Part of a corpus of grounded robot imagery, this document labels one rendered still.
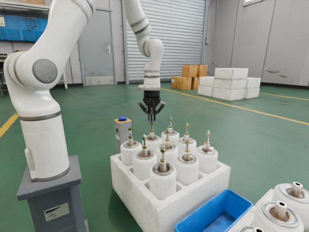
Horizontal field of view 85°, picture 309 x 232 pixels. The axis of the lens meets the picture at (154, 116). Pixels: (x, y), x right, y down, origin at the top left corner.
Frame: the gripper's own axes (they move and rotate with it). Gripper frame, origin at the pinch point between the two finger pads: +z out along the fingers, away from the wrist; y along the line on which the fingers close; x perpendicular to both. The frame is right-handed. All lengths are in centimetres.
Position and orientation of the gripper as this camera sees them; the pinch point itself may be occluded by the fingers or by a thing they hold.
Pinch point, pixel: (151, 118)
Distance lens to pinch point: 81.1
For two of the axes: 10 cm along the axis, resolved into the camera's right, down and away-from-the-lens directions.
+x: -1.9, 2.8, -9.4
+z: 0.0, 9.6, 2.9
